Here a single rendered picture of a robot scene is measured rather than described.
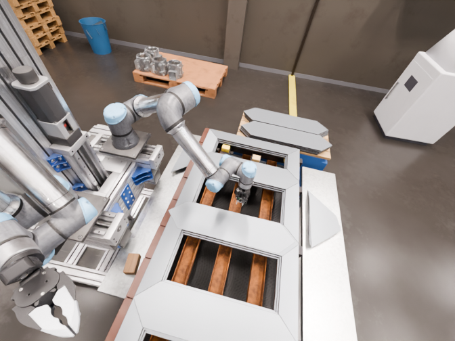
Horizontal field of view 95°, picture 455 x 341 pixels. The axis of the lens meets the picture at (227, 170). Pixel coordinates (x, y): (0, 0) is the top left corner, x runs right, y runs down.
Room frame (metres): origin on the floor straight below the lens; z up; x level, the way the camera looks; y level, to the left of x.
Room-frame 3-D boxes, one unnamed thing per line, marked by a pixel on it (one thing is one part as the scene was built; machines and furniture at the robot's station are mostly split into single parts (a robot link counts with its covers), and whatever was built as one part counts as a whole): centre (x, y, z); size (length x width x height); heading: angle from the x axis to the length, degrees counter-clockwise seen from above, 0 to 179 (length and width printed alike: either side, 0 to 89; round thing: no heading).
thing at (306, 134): (1.50, -0.45, 0.82); 0.80 x 0.40 x 0.06; 84
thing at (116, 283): (0.77, 0.40, 0.66); 1.30 x 0.20 x 0.03; 174
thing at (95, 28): (4.18, 2.81, 0.28); 0.49 x 0.44 x 0.55; 86
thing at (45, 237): (0.15, 0.50, 1.33); 0.11 x 0.08 x 0.11; 151
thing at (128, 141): (0.87, 0.64, 1.09); 0.15 x 0.15 x 0.10
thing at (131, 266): (0.27, 0.44, 0.70); 0.10 x 0.06 x 0.05; 6
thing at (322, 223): (0.70, -0.67, 0.77); 0.45 x 0.20 x 0.04; 174
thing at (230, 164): (0.70, -0.01, 1.16); 0.11 x 0.11 x 0.08; 65
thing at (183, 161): (1.11, 0.33, 0.70); 0.39 x 0.12 x 0.04; 174
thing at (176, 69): (3.64, 1.05, 0.20); 1.47 x 0.98 x 0.40; 86
